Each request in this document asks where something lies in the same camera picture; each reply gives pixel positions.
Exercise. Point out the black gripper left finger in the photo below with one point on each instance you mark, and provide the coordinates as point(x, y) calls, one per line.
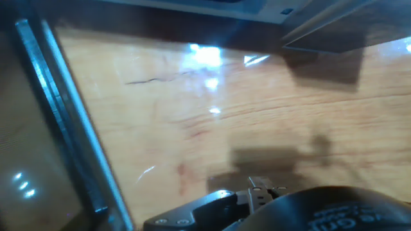
point(205, 207)

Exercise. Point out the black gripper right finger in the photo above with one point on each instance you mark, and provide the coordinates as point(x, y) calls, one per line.
point(259, 196)

